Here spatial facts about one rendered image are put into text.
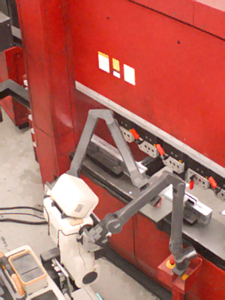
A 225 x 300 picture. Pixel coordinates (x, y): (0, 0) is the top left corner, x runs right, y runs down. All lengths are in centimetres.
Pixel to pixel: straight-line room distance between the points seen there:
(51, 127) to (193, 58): 129
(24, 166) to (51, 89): 179
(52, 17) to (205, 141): 115
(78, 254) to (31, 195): 181
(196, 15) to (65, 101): 138
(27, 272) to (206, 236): 106
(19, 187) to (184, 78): 253
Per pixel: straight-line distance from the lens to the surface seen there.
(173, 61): 302
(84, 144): 328
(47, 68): 361
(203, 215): 347
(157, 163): 405
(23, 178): 526
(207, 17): 271
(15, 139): 571
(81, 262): 334
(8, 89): 422
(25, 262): 337
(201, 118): 305
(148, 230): 377
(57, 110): 381
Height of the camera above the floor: 344
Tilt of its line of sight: 39 degrees down
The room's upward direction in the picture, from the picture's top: 4 degrees counter-clockwise
